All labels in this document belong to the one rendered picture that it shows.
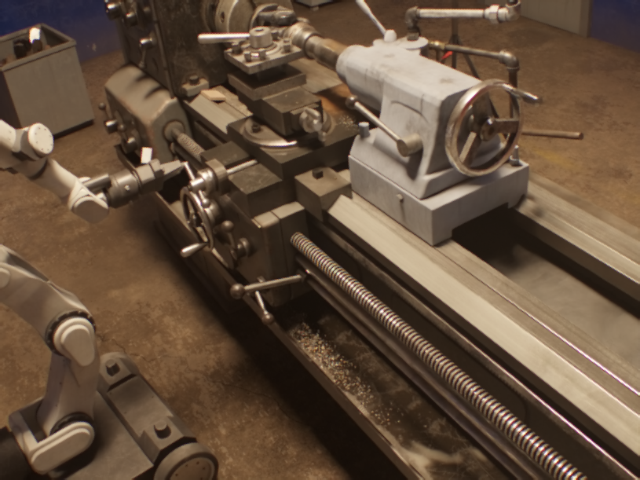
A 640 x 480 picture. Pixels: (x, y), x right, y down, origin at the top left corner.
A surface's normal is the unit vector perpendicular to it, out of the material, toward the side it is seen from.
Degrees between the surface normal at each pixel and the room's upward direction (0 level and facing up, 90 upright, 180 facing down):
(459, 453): 0
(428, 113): 82
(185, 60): 90
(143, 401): 0
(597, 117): 0
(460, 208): 90
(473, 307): 36
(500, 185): 90
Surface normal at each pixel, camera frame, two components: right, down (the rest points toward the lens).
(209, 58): 0.52, 0.45
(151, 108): -0.54, -0.48
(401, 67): -0.11, -0.80
